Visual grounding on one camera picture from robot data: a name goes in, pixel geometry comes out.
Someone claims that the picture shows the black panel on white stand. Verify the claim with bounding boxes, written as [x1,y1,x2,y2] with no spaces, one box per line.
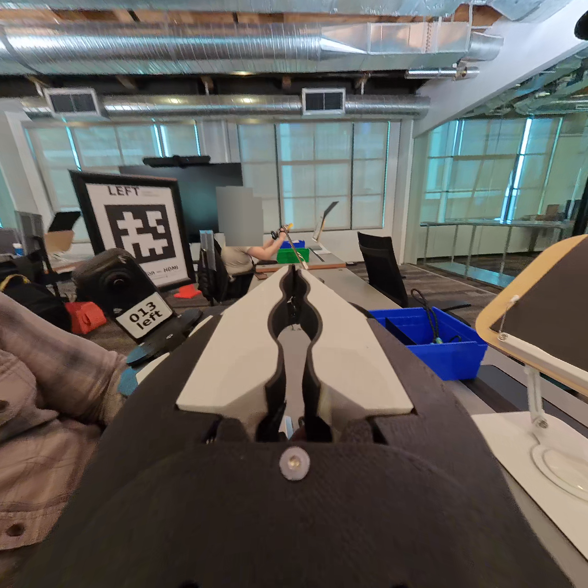
[471,234,588,559]
[312,201,340,252]

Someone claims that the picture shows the large black monitor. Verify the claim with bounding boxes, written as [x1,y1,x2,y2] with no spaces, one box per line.
[119,162,244,230]

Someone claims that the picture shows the white air vent grille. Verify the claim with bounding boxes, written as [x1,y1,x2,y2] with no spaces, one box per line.
[45,87,102,116]
[301,87,346,115]

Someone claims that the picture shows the slim silver air duct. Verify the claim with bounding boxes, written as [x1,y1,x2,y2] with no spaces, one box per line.
[21,94,430,121]

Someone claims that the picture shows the large paned window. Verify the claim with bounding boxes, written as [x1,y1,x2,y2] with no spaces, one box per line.
[25,122,201,230]
[238,120,391,230]
[420,117,588,224]

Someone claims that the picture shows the black camera bar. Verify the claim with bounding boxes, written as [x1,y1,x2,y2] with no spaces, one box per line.
[142,155,212,167]

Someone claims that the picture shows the black backpack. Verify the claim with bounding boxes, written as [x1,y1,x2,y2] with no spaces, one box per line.
[0,273,72,331]

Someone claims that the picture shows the black office chair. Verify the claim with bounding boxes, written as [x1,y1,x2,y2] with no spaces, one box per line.
[357,231,471,318]

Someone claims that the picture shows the person's left forearm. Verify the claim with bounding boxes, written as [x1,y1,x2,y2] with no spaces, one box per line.
[0,292,131,432]

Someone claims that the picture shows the glass railing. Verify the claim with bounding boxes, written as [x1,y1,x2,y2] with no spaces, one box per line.
[420,220,575,276]

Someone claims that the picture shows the silver spiral air duct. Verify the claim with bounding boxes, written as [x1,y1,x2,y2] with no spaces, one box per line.
[0,21,503,75]
[0,0,575,23]

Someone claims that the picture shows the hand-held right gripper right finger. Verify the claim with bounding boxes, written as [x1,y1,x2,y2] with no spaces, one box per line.
[298,270,414,443]

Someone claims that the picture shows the black cable with green plugs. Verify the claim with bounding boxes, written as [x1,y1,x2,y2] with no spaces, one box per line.
[410,288,462,346]

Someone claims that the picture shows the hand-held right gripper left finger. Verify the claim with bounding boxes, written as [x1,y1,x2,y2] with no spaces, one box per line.
[177,266,298,440]

